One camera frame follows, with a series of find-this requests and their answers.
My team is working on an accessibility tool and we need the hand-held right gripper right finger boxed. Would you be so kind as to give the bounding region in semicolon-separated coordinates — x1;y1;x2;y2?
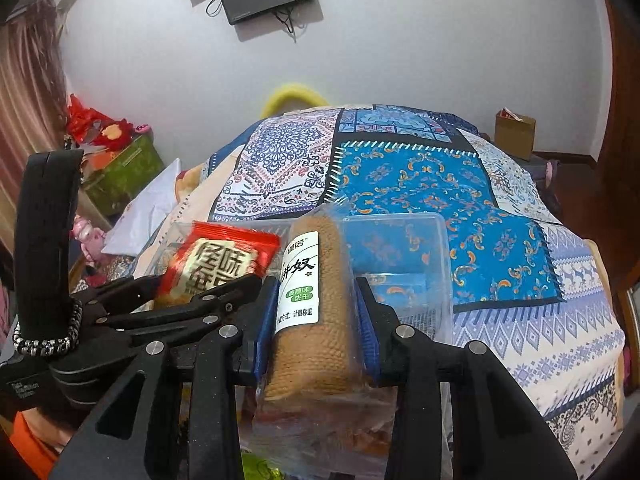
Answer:
354;276;583;480

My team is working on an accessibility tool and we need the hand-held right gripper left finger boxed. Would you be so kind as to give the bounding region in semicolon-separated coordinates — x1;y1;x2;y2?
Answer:
50;276;280;480

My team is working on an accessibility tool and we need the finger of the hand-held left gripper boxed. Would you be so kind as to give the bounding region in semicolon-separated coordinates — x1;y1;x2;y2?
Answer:
80;274;169;313
95;274;267;346

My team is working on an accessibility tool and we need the brown biscuit packet white label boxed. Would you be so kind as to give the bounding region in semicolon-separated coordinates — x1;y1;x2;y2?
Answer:
248;211;399;472

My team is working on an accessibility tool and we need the red bean snack packet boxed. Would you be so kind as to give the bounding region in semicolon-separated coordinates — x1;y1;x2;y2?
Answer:
152;219;282;311

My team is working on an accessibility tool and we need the clear plastic container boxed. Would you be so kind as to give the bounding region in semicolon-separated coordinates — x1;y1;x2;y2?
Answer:
165;212;455;349

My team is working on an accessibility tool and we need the pink toy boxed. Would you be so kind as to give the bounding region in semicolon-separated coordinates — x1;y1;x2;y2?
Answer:
71;213;109;264

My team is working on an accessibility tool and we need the pile of colourful scraps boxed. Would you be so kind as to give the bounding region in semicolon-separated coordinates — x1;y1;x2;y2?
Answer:
80;140;119;181

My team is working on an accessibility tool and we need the white pillow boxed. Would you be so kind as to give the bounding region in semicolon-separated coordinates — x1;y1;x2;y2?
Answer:
101;157;182;256

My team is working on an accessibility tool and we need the green fabric storage box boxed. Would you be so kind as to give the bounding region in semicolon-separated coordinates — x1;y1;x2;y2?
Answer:
80;132;166;204

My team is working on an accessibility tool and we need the red gift bag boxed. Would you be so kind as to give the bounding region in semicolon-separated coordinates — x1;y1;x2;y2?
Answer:
66;93;104;144

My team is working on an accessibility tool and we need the red plush flower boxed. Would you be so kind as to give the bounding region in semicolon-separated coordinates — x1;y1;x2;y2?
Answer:
92;118;135;152

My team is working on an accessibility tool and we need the striped brown curtain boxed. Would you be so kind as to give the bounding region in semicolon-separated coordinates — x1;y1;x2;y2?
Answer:
0;0;72;272

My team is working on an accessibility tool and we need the orange cloth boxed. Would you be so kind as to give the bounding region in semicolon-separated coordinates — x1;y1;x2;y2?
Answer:
12;409;64;467

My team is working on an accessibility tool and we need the blue patchwork quilt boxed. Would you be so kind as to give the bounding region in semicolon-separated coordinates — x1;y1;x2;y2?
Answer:
135;104;629;480

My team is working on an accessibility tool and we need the yellow foam arc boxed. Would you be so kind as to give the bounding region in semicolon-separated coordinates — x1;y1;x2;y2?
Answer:
263;82;329;116

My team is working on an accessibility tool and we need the grey fabric stool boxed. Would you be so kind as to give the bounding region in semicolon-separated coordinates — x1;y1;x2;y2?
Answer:
529;152;564;182

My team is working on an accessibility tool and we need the cardboard box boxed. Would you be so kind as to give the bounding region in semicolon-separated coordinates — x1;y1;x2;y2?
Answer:
493;107;537;161

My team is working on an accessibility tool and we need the brown wooden door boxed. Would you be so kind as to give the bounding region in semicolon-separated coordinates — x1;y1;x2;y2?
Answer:
597;0;640;311

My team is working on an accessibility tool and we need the braided black white strap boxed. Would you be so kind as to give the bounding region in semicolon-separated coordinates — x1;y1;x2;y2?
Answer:
13;299;84;357

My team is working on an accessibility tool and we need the black hanging cable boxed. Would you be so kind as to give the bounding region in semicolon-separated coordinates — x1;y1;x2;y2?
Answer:
272;2;302;41

